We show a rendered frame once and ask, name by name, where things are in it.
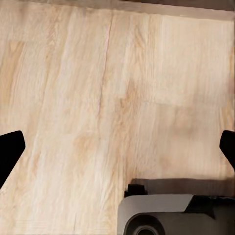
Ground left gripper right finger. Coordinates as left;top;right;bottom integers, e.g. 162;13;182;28
219;130;235;169

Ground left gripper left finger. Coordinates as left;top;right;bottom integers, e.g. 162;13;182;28
0;130;25;189

